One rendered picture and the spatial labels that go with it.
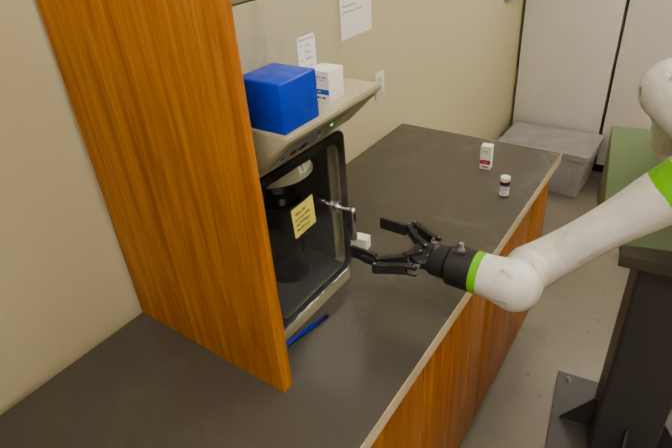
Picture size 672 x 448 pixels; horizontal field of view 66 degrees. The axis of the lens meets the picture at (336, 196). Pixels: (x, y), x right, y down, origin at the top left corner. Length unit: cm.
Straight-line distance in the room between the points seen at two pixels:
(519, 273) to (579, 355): 160
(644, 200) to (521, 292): 29
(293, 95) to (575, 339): 211
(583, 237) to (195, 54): 82
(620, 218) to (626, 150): 64
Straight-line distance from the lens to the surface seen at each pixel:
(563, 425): 237
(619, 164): 175
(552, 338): 270
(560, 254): 118
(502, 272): 110
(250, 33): 95
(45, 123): 124
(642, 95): 118
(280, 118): 88
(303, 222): 116
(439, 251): 114
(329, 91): 101
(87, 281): 140
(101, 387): 134
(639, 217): 114
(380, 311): 134
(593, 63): 390
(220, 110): 84
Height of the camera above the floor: 186
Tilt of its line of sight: 30 degrees down
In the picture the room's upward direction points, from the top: 4 degrees counter-clockwise
